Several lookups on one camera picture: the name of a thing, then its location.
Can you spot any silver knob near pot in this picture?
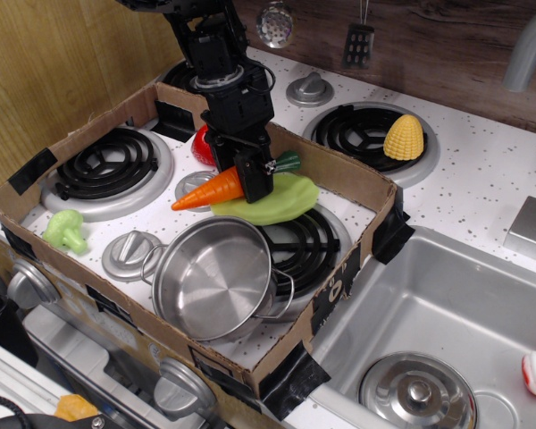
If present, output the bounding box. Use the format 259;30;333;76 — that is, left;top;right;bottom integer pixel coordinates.
102;230;164;282

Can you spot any red toy strawberry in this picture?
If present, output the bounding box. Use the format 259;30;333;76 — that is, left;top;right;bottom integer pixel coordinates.
191;124;216;166

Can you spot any stainless steel pot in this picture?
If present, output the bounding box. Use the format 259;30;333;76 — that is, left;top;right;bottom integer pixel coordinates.
140;216;288;342

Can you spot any steel pot lid in sink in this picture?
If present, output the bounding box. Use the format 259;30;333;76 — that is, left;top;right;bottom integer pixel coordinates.
358;352;478;428

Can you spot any silver front knob left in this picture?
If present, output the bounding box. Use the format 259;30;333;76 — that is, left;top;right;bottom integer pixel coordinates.
7;259;61;309

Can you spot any hanging silver strainer spoon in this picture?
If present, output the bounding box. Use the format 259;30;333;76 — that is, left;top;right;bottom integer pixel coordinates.
255;1;296;49

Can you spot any orange object bottom left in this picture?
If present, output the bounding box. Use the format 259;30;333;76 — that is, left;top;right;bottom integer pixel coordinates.
54;394;99;422

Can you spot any yellow toy corn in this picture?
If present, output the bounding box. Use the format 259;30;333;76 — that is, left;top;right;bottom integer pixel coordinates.
383;114;425;161

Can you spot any front left black burner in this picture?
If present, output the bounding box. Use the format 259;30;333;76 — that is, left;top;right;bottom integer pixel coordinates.
41;126;174;223

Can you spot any light green plastic plate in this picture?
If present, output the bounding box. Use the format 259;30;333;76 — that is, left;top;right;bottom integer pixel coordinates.
211;172;320;226

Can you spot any front right black burner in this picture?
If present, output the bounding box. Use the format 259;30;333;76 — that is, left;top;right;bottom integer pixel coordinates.
225;209;354;314

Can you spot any silver front knob right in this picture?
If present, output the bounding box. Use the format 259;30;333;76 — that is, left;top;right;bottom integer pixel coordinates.
153;357;217;420

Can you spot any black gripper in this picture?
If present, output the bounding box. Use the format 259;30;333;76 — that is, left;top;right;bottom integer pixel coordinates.
199;66;275;203

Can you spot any black burner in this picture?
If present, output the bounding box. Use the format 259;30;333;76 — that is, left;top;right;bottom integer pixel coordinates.
302;102;440;188
160;61;202;95
41;126;174;223
225;209;354;314

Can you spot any black cable bottom left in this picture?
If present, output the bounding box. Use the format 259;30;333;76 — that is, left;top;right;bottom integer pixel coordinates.
0;383;32;429

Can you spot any green toy broccoli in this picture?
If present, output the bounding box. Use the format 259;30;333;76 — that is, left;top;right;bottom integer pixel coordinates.
42;209;88;255

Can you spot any back left black burner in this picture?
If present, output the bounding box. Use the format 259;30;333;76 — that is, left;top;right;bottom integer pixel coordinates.
160;61;202;95

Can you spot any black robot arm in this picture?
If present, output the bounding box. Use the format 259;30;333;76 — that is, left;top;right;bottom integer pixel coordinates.
124;1;275;203

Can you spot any orange toy carrot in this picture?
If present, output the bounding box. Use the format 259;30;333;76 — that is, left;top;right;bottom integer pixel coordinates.
171;150;303;212

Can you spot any cardboard fence with black tape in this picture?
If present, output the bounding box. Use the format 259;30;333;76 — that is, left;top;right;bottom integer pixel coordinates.
0;83;398;428

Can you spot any stainless steel sink basin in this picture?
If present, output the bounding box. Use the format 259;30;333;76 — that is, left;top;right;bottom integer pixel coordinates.
313;228;536;428

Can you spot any silver knob near plate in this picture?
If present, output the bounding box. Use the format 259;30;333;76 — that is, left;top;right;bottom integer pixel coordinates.
172;171;230;211

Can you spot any back right black burner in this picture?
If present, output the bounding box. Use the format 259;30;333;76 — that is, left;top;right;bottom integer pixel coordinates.
302;102;440;188

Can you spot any hanging silver slotted spatula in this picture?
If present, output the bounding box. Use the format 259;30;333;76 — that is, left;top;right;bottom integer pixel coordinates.
341;1;375;69

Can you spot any silver knob back centre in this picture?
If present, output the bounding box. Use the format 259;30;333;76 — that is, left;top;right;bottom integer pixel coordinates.
286;71;334;107

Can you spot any grey faucet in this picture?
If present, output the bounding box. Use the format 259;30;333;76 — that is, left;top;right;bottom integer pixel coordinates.
502;14;536;93

